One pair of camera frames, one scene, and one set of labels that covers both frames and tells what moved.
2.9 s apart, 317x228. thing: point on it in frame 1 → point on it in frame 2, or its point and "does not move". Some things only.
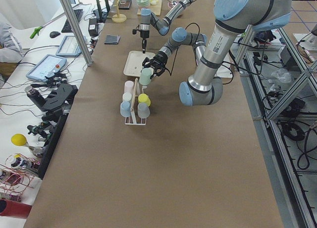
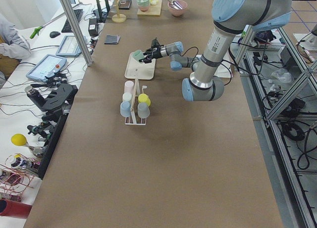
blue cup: [125, 109] does not move
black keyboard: [78, 14] does not move
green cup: [146, 73] → [138, 55]
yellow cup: [143, 98] does not move
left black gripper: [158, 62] → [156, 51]
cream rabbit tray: [134, 63] does not move
